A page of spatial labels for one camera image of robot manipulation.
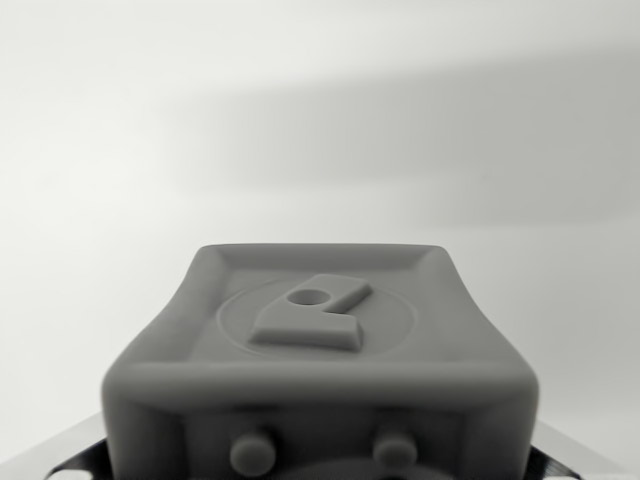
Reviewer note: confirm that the black-padded silver gripper left finger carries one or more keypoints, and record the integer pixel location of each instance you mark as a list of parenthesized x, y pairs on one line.
[(75, 457)]

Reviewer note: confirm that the black-padded silver gripper right finger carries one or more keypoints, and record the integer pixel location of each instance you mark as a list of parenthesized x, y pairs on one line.
[(560, 462)]

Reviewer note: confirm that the gray embossed dice cube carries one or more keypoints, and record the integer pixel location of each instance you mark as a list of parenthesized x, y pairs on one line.
[(320, 380)]

